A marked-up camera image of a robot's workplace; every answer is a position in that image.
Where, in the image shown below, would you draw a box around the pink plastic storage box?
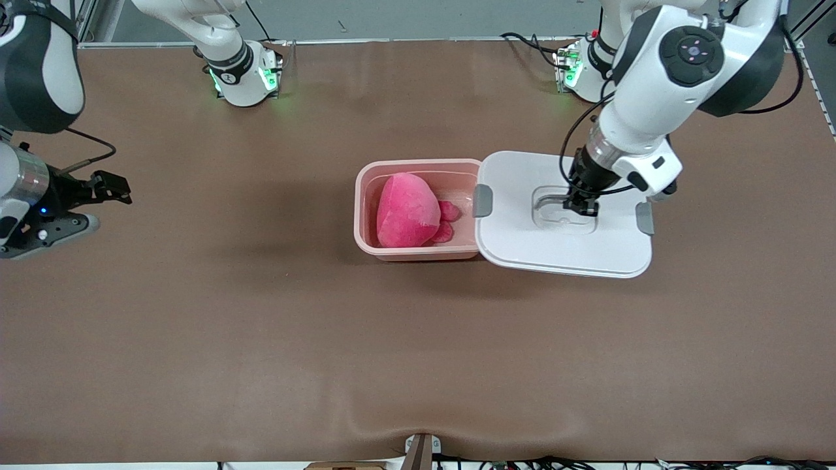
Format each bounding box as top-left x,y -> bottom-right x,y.
353,159 -> 485,263

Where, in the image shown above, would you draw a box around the white box lid grey latches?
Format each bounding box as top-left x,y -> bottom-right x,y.
472,150 -> 654,279

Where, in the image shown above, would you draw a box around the aluminium frame profile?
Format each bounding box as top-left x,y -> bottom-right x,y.
73,0 -> 99,45
787,0 -> 836,41

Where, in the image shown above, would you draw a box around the brown table mat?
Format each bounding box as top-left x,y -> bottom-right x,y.
0,38 -> 836,465

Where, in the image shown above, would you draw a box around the aluminium table edge rail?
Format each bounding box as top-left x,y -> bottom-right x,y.
78,36 -> 588,50

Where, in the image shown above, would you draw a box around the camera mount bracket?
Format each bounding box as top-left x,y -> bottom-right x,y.
404,433 -> 442,470

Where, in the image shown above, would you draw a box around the black left arm base cables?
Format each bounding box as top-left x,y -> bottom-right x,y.
500,31 -> 564,69

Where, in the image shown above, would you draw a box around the black right arm base cable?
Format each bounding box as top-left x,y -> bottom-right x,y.
245,0 -> 281,44

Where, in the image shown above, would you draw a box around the pink plush toy with eyes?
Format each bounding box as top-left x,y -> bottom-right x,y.
376,172 -> 463,249

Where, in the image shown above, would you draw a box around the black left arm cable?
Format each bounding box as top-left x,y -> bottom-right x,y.
558,20 -> 805,196

